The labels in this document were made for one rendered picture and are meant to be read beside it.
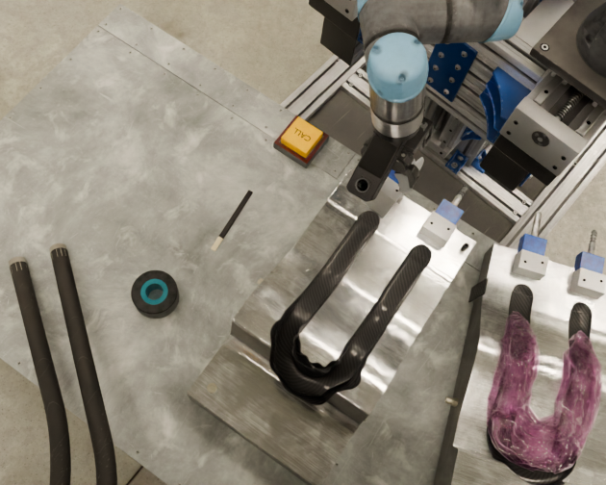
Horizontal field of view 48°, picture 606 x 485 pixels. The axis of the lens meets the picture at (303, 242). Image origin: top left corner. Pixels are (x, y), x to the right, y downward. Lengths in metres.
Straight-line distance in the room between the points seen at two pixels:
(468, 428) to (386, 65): 0.61
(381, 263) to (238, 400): 0.34
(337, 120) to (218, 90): 0.74
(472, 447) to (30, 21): 2.07
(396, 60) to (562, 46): 0.50
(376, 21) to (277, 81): 1.49
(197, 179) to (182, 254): 0.16
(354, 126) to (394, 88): 1.22
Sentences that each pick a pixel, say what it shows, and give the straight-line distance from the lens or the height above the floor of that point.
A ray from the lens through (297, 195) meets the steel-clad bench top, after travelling 1.31.
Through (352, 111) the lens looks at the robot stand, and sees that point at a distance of 2.12.
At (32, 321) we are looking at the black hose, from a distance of 1.23.
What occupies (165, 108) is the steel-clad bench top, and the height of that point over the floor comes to 0.80.
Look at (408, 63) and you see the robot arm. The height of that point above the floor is 1.30.
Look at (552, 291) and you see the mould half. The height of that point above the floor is 0.86.
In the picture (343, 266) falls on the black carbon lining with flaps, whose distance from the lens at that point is 1.19.
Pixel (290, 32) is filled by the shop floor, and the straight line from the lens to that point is 2.53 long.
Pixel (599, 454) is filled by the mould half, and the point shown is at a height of 0.88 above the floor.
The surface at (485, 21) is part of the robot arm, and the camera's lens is 0.99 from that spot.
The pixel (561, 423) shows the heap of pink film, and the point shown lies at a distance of 1.20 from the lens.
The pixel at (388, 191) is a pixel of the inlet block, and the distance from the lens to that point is 1.18.
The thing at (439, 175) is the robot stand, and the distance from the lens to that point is 2.07.
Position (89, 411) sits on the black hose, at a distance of 1.12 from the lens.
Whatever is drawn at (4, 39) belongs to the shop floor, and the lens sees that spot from 2.63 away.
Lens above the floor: 1.99
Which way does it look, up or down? 69 degrees down
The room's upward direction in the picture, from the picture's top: 12 degrees clockwise
